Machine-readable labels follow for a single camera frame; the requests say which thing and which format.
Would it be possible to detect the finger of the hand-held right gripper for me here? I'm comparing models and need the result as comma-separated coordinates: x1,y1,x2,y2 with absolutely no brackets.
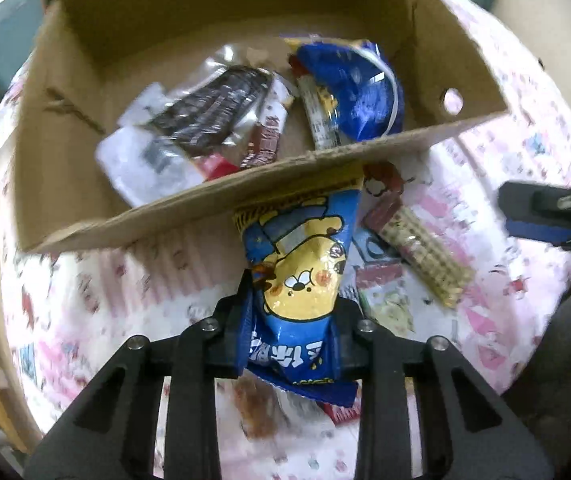
497,180,571,255

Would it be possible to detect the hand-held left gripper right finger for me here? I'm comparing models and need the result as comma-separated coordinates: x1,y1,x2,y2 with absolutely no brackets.
335,295,556,480

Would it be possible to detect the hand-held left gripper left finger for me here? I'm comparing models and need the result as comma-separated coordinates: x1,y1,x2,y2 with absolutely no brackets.
25,270,253,480

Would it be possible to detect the blue cartoon bear snack packet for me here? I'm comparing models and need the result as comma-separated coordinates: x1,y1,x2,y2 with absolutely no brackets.
232,162,366,408
285,37,406,141

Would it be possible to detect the small brown chocolate bar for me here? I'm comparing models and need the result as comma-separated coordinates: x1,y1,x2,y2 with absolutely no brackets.
239,115,286,170

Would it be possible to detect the white and red snack packet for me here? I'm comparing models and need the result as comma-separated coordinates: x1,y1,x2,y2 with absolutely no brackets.
95,82,231,208

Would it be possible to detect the black snack packet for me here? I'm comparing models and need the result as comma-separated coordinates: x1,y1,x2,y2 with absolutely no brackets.
150,65,273,156

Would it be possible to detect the cardboard box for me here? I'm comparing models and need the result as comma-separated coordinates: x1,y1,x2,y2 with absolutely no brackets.
10,0,510,255

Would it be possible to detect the clear packet of brown snack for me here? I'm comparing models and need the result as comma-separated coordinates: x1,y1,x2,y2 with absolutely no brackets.
228,375,291,441

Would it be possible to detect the yellow wafer packet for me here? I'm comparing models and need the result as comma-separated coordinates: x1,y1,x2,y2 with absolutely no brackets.
363,192,476,308

